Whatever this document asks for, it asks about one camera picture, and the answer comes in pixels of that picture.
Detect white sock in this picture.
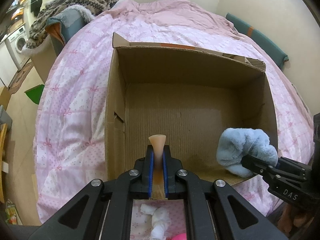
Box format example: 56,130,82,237
140,204,171,240

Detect light blue fluffy sock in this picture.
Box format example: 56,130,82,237
216,128,278,178

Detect open brown cardboard box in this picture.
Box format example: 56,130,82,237
105,34,278,185

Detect pink patterned quilt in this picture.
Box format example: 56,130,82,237
31,0,314,239

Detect teal headboard cushion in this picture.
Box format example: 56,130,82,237
226,13,289,70

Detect green plastic dustpan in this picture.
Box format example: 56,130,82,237
24,84,44,105

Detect grey trash bin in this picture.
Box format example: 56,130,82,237
0,105,12,131

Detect brown door mat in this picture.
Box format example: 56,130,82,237
8,61,34,95

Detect grey fur-trimmed jacket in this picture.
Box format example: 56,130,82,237
45,4,95,56

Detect brown patterned knit blanket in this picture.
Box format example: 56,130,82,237
22,0,119,55

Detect white kitchen cabinets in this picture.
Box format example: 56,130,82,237
0,42,17,88

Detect white washing machine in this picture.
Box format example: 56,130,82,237
5,24,29,72

